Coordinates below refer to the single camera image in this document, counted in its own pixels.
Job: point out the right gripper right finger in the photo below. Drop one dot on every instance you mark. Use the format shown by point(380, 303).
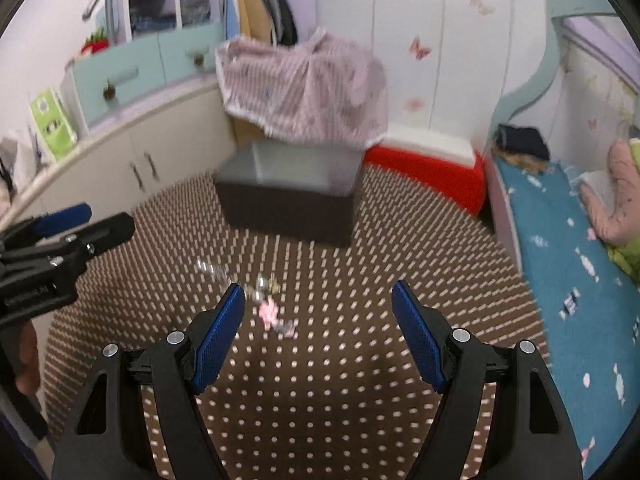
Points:
point(453, 362)

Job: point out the person left hand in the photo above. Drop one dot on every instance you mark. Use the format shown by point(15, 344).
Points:
point(28, 376)

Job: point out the red potted plant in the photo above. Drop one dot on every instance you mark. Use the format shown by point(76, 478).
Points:
point(96, 42)

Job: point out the green paper bag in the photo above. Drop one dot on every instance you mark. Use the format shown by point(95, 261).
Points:
point(52, 125)

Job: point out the silver metal tin box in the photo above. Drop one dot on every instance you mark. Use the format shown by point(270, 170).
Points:
point(305, 192)

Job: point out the pink pillow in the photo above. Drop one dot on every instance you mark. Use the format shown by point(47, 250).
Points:
point(596, 210)

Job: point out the pearl and silver jewelry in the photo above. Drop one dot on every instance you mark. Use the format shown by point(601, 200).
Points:
point(259, 291)

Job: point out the pink checkered cloth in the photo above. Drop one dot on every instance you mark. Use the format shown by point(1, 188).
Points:
point(326, 90)

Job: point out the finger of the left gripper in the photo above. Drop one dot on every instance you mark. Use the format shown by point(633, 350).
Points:
point(98, 238)
point(60, 221)

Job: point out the beige cabinet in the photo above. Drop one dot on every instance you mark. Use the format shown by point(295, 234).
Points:
point(130, 157)

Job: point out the brown polka dot tablecloth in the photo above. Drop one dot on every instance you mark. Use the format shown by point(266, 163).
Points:
point(342, 399)

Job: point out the teal drawer unit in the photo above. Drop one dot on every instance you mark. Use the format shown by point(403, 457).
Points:
point(97, 86)

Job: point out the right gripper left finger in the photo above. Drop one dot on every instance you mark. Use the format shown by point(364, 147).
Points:
point(183, 366)

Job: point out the blue patterned bed mattress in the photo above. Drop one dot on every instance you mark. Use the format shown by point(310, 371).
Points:
point(589, 306)

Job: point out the hanging clothes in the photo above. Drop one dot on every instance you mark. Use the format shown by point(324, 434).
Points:
point(268, 21)

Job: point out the teal bed frame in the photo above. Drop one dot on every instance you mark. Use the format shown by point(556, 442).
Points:
point(584, 94)

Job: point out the folded dark clothes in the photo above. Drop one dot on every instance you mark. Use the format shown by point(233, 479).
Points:
point(521, 147)

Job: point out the white foam board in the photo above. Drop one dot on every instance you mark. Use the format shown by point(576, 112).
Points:
point(430, 143)

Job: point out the pink flower ornament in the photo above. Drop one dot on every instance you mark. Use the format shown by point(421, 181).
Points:
point(269, 313)

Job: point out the red fabric stool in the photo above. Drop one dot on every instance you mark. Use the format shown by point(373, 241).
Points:
point(466, 186)

